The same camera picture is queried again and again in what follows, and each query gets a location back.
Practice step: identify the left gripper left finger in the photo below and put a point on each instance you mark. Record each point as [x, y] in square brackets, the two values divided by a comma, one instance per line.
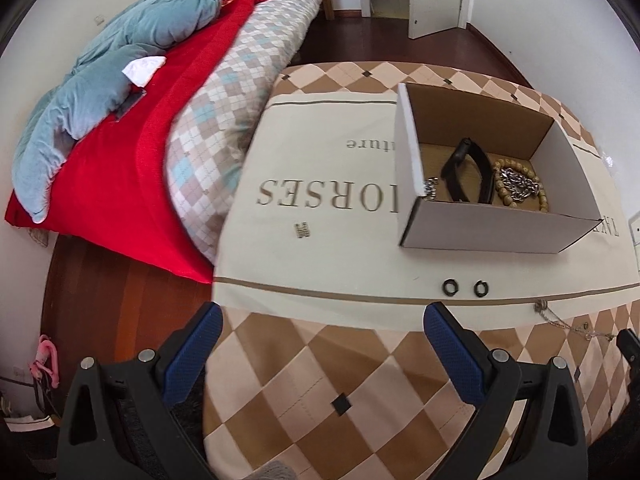
[183, 355]

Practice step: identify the black smart watch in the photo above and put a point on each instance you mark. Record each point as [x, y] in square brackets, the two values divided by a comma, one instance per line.
[457, 171]

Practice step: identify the beige checkered tablecloth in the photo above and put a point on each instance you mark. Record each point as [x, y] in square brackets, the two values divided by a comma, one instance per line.
[323, 364]

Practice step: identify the blue quilt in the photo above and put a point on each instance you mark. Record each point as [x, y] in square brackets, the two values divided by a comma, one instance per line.
[96, 86]

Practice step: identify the white cardboard box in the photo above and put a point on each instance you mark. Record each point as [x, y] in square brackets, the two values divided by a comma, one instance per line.
[543, 201]

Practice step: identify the white paper on bed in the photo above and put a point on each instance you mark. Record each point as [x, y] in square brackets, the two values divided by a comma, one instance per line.
[140, 71]

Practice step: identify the checkered bed sheet mattress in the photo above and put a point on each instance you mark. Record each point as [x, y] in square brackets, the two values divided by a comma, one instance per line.
[209, 138]

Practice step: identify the dark phone on bed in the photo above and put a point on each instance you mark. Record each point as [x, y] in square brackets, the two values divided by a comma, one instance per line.
[133, 98]

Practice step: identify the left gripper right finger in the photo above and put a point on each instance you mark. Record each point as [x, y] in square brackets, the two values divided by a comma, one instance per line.
[478, 374]

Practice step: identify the pink hanger object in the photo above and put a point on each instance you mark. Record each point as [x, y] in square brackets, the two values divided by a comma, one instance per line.
[45, 364]

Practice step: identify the small metal clasp earring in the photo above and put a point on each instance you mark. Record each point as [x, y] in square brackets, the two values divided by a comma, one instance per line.
[302, 229]

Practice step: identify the red blanket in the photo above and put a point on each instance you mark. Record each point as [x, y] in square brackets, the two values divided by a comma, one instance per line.
[113, 191]

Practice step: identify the white power strip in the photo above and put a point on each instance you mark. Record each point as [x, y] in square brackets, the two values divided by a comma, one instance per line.
[634, 228]

